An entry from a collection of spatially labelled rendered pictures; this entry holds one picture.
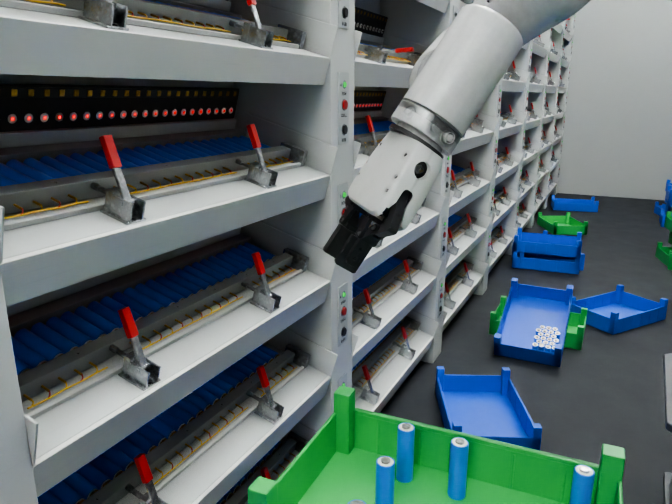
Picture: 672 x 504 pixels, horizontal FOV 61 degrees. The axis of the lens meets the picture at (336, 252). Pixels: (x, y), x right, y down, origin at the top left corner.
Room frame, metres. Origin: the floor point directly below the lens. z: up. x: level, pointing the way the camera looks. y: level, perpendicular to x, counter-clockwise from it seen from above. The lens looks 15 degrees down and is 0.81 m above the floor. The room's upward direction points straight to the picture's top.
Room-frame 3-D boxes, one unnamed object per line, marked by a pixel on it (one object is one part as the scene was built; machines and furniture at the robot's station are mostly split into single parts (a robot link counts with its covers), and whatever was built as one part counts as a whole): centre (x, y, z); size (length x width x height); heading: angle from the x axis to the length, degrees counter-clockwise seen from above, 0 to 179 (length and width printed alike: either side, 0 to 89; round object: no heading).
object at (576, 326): (1.87, -0.71, 0.04); 0.30 x 0.20 x 0.08; 64
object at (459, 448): (0.51, -0.13, 0.44); 0.02 x 0.02 x 0.06
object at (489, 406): (1.29, -0.37, 0.04); 0.30 x 0.20 x 0.08; 178
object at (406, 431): (0.53, -0.07, 0.44); 0.02 x 0.02 x 0.06
